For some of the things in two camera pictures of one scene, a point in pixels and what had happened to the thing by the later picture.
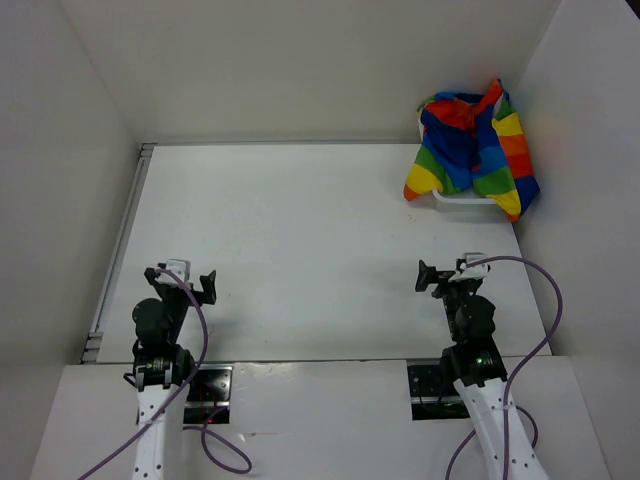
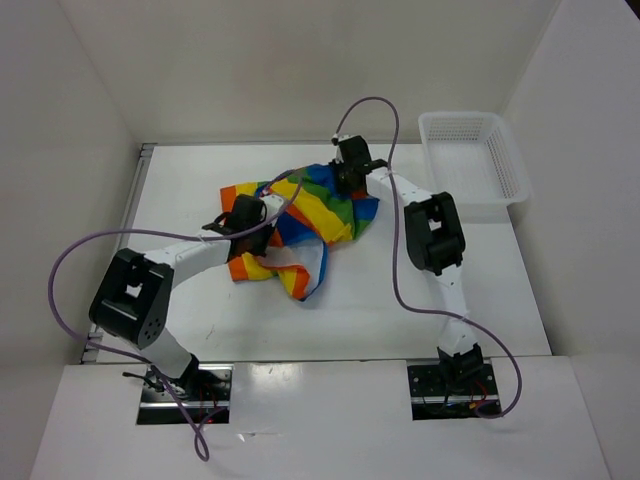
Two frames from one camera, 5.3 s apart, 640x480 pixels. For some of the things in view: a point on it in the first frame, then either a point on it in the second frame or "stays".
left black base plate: [209, 396] stays
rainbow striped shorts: [474, 142] to [316, 209]
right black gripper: [429, 274] to [343, 189]
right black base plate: [429, 399] stays
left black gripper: [207, 283] to [259, 249]
